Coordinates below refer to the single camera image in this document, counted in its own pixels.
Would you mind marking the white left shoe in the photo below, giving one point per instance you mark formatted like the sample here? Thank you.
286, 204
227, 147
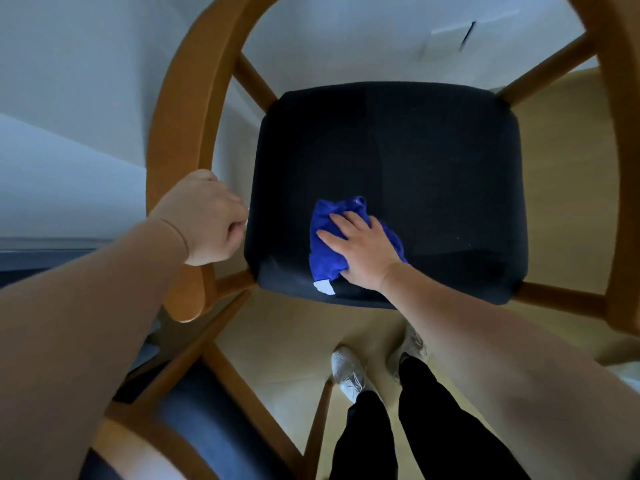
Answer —
348, 370

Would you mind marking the person's right middle finger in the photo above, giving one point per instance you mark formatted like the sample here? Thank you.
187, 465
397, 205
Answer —
357, 219

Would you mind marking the white shoe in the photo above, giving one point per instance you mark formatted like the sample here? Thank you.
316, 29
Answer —
407, 350
348, 370

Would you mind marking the blue cleaning cloth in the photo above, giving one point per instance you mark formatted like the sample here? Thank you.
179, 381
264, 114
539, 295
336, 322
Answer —
325, 259

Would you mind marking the person's left forearm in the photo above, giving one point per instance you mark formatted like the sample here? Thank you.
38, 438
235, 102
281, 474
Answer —
75, 344

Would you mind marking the person's left fingers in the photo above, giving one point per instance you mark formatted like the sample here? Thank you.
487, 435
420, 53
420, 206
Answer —
236, 227

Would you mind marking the white right shoe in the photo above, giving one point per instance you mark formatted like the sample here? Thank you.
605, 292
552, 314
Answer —
407, 350

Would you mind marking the wooden chair with black seat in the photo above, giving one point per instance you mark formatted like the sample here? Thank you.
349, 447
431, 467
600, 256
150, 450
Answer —
400, 159

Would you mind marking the person's right thumb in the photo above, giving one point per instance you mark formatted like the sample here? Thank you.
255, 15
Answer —
332, 241

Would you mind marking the wooden chair with blue seat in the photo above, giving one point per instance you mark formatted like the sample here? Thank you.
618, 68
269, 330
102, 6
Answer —
210, 424

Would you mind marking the person's right forearm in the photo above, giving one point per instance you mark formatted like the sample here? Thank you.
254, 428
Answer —
500, 374

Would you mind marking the person's left hand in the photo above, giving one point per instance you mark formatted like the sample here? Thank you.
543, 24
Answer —
202, 219

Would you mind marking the person's right hand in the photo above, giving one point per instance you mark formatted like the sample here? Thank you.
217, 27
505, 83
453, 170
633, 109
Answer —
367, 254

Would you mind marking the black trousers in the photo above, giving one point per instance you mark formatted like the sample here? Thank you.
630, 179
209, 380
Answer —
440, 434

